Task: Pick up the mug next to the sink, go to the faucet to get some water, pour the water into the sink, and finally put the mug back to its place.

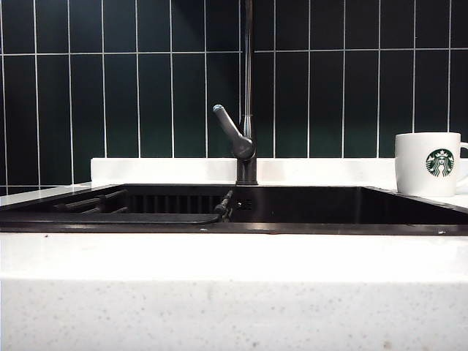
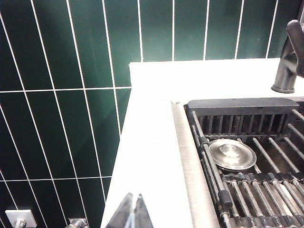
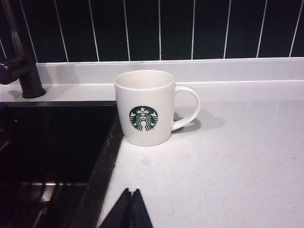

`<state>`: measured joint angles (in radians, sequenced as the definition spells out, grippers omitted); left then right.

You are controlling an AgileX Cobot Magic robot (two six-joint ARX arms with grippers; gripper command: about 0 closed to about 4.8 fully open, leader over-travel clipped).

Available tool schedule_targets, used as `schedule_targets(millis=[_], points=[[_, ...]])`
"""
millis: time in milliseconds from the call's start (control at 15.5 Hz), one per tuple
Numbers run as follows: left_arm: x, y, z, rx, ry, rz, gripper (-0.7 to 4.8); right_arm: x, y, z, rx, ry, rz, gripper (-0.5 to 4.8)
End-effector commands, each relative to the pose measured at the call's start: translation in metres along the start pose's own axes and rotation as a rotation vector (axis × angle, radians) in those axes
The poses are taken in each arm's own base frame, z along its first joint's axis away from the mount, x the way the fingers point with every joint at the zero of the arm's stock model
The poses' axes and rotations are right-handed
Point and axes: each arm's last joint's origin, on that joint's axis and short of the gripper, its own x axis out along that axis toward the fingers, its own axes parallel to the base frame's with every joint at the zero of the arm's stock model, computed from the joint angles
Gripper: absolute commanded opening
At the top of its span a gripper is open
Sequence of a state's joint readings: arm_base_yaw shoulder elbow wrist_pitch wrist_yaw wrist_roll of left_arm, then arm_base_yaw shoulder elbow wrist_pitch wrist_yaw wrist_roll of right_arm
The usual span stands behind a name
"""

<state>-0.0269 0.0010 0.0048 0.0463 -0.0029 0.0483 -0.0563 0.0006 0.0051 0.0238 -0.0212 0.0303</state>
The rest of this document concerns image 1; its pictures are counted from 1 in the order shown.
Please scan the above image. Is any grey faucet lever handle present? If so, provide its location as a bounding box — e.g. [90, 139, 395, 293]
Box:
[212, 104, 257, 160]

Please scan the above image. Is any white Starbucks logo mug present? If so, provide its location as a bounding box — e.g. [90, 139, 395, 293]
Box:
[393, 132, 468, 197]

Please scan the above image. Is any black kitchen sink basin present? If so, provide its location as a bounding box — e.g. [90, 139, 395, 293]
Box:
[0, 183, 468, 235]

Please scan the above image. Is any grey metal faucet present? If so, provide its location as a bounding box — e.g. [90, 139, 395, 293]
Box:
[235, 0, 259, 186]

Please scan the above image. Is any white stone backsplash ledge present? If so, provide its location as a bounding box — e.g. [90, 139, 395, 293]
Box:
[90, 156, 468, 186]

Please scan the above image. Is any black barred drain rack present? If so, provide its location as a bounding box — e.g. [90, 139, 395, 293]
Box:
[53, 189, 235, 223]

